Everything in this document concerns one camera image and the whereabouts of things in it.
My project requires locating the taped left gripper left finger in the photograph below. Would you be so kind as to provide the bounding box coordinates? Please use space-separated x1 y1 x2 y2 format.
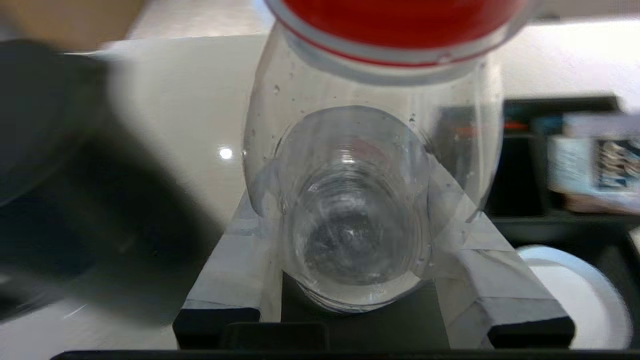
173 191 284 349

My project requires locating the black rectangular serving tray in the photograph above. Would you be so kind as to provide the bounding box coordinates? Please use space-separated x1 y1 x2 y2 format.
482 95 640 351

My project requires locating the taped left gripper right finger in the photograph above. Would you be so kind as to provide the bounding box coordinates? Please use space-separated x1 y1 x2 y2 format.
430 161 577 349

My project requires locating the black electric kettle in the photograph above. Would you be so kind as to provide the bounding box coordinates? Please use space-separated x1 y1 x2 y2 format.
0 40 226 326

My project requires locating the clear water bottle red cap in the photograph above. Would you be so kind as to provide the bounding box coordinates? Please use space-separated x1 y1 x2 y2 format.
242 0 540 314

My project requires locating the white round coaster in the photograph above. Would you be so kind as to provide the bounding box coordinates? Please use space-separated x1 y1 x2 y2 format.
515 244 634 351

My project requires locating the white tea bag packet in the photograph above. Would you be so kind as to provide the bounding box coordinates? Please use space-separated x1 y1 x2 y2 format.
547 112 640 214

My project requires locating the brown wooden door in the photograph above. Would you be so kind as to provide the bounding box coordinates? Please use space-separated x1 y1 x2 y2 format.
0 0 147 52

